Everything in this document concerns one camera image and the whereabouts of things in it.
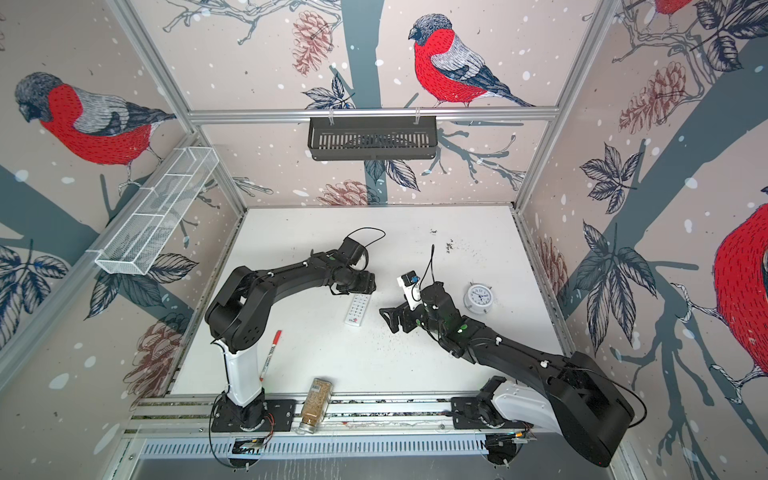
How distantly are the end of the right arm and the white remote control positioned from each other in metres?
0.15

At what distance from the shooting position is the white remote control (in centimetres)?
90

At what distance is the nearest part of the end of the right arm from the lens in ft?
2.08
